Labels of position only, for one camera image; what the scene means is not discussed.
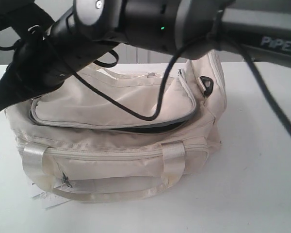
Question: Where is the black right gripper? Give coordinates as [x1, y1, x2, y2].
[0, 31, 99, 112]

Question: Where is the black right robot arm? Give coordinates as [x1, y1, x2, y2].
[0, 0, 291, 111]

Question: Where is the white paper hang tag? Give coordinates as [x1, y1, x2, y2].
[27, 178, 69, 209]

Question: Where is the cream fabric duffel bag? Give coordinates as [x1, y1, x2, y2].
[4, 51, 226, 203]

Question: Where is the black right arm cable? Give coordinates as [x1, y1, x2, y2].
[0, 24, 291, 156]

